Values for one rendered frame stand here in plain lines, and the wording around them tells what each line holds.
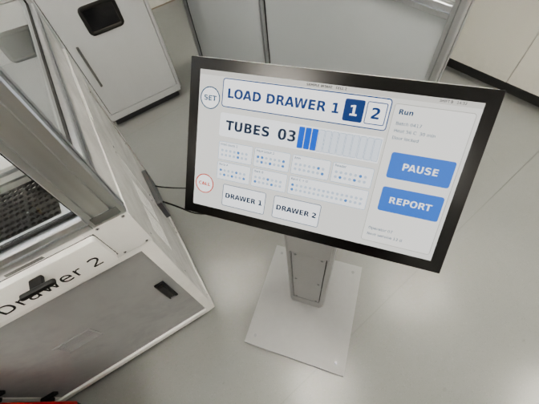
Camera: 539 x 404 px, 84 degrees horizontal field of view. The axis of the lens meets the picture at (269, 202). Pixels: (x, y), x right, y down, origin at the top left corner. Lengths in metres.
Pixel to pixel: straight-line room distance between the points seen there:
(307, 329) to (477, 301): 0.81
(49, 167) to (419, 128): 0.63
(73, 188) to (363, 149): 0.54
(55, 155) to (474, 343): 1.65
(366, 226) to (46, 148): 0.57
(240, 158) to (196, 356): 1.15
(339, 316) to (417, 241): 0.97
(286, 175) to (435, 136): 0.25
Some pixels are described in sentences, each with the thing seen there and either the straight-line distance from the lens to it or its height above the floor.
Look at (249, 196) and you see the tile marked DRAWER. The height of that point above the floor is 1.01.
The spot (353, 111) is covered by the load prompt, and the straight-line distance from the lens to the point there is 0.54.
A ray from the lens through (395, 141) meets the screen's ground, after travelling 0.54.
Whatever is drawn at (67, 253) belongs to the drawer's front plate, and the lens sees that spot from 0.80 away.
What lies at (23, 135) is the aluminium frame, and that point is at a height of 1.20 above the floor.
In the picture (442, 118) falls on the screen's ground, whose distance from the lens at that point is 0.55.
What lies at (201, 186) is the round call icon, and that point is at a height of 1.01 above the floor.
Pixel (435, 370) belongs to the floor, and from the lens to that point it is 1.61.
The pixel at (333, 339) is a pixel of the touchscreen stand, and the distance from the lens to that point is 1.49.
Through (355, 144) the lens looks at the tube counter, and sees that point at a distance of 0.54.
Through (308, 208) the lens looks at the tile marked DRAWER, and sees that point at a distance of 0.57.
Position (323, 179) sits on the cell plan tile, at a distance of 0.56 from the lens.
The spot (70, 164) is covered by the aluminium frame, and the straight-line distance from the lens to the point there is 0.65.
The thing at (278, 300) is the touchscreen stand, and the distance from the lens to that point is 1.51.
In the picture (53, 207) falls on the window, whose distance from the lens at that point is 0.74.
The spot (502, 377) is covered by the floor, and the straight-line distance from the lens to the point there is 1.72.
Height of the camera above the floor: 1.50
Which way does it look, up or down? 57 degrees down
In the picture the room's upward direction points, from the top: 9 degrees counter-clockwise
